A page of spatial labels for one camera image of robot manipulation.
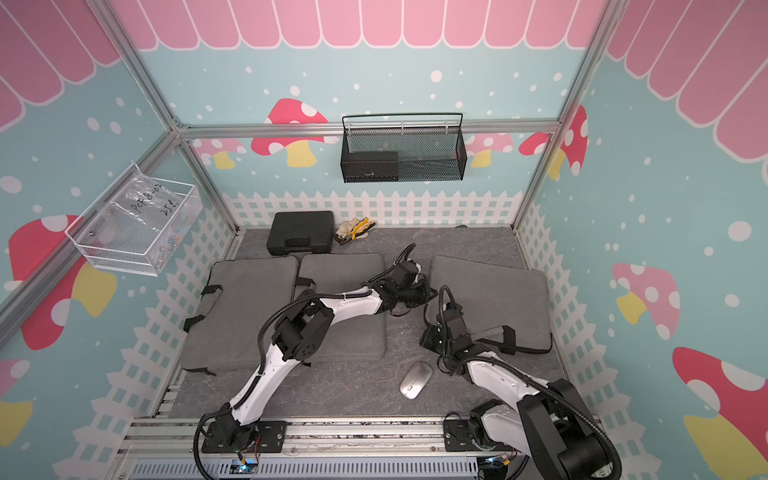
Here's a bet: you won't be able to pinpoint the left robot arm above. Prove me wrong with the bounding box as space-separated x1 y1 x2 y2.
191 258 437 458

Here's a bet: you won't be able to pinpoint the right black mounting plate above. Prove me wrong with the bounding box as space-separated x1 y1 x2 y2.
442 416 519 453

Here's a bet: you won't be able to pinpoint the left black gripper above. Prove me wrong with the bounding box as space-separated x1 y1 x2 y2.
397 279 438 308

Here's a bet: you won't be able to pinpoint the black plastic tool case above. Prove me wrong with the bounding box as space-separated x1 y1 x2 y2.
266 211 336 256

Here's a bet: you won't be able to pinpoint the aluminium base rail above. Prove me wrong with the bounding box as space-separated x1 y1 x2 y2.
113 415 613 463

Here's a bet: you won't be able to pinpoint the yellow black pliers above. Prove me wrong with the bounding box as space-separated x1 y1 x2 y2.
333 217 376 245

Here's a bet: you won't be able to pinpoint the grey laptop bag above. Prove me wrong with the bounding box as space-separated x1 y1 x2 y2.
298 253 387 364
430 256 553 355
179 257 298 375

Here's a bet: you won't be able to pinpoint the white wire basket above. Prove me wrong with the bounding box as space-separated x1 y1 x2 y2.
65 165 202 277

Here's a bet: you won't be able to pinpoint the clear plastic bag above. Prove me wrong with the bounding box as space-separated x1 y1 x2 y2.
88 173 202 265

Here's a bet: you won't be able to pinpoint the silver mouse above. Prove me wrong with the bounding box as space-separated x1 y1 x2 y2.
399 361 433 400

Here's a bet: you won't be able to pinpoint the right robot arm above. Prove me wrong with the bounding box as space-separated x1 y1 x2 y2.
422 301 623 479

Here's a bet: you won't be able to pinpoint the black wire mesh basket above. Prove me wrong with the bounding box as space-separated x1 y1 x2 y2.
341 112 468 182

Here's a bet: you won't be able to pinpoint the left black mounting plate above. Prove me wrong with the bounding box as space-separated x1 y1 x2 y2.
202 418 288 454

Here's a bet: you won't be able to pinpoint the black mounting plate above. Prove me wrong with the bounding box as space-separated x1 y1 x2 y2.
202 418 288 454
442 416 519 453

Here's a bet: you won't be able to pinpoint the black box in basket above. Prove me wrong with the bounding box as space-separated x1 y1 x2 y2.
341 151 399 183

